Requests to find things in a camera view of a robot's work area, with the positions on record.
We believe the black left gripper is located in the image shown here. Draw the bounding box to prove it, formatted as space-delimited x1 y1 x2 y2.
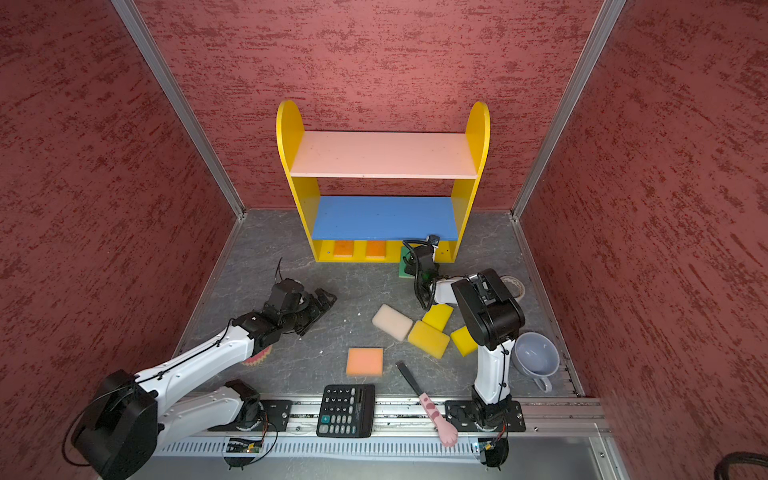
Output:
281 288 338 335

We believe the green scrub sponge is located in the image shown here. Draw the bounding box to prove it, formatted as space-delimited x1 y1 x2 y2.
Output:
398 246 413 279

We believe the pale pink sponge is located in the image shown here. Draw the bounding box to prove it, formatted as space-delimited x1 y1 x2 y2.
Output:
372 304 414 342

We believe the yellow orange scrub sponge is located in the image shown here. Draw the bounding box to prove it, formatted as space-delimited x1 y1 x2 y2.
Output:
333 240 355 258

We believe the peach orange sponge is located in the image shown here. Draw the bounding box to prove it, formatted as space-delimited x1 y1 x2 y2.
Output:
346 347 384 377

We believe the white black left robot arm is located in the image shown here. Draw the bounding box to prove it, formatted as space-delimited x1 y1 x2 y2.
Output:
62 279 337 479

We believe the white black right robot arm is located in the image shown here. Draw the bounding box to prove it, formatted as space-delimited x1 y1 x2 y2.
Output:
403 236 525 431

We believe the yellow shelf unit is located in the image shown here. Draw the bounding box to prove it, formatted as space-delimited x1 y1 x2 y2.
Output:
276 100 491 263

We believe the pink round smiley sponge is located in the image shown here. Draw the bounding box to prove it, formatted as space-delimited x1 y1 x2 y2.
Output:
242 346 272 366

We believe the white tape roll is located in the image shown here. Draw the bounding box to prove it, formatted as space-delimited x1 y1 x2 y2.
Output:
501 275 525 302

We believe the black calculator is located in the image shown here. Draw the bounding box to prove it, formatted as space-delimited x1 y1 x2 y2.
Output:
316 384 376 439

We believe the grey blue mug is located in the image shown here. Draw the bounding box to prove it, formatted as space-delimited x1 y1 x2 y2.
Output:
512 332 560 393

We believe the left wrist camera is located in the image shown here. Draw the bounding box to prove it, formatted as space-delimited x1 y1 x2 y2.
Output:
264 278 308 316

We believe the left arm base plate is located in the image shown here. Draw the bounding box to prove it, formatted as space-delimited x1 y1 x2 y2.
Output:
227 400 293 432

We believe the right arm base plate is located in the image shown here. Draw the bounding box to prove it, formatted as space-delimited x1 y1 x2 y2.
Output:
445 400 526 433

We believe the pink handled black brush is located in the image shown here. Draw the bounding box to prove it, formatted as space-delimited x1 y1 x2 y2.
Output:
396 361 458 448

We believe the perforated cable duct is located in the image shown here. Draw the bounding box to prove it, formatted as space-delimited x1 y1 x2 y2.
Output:
155 437 480 463

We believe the black cable corner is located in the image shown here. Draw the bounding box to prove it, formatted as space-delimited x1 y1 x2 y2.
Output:
713 451 768 480

